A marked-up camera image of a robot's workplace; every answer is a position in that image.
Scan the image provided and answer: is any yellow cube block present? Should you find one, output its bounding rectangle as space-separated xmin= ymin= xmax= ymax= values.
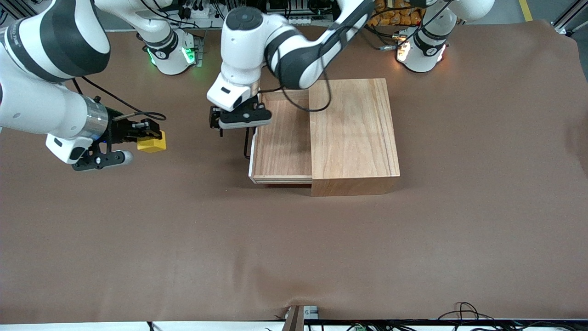
xmin=137 ymin=131 xmax=167 ymax=153

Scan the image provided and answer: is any wooden drawer with black handle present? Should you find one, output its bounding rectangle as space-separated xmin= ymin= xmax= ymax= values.
xmin=243 ymin=89 xmax=314 ymax=185

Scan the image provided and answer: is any wooden drawer cabinet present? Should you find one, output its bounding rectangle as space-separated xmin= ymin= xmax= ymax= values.
xmin=309 ymin=78 xmax=400 ymax=197

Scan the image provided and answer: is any power strip with black plugs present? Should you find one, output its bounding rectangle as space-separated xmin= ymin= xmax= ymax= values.
xmin=177 ymin=0 xmax=220 ymax=21

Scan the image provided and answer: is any white power strip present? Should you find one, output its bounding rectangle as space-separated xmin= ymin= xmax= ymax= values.
xmin=288 ymin=16 xmax=334 ymax=27

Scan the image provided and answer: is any brown table cloth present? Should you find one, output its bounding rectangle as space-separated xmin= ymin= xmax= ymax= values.
xmin=0 ymin=21 xmax=588 ymax=325

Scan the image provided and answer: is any pile of orange objects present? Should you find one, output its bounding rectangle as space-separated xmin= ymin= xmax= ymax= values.
xmin=367 ymin=0 xmax=425 ymax=27

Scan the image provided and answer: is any brown bar at table edge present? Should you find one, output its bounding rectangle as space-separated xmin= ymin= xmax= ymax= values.
xmin=283 ymin=305 xmax=305 ymax=331

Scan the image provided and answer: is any aluminium profile beam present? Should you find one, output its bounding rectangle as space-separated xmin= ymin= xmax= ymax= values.
xmin=553 ymin=7 xmax=588 ymax=37

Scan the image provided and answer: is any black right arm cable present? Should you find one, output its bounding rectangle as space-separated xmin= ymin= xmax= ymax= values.
xmin=73 ymin=76 xmax=167 ymax=122

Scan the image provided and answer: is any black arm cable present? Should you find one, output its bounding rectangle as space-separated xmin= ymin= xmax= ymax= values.
xmin=73 ymin=76 xmax=167 ymax=122
xmin=257 ymin=46 xmax=332 ymax=113

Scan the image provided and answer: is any grey metal base plate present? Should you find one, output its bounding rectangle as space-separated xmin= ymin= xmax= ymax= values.
xmin=192 ymin=31 xmax=206 ymax=68

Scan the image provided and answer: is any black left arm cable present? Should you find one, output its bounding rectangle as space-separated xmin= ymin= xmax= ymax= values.
xmin=257 ymin=46 xmax=332 ymax=113

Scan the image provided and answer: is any black base cable with plug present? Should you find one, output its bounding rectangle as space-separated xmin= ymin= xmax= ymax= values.
xmin=363 ymin=25 xmax=407 ymax=51

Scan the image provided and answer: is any black cable loop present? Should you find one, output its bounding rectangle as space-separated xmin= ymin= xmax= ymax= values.
xmin=436 ymin=301 xmax=497 ymax=322

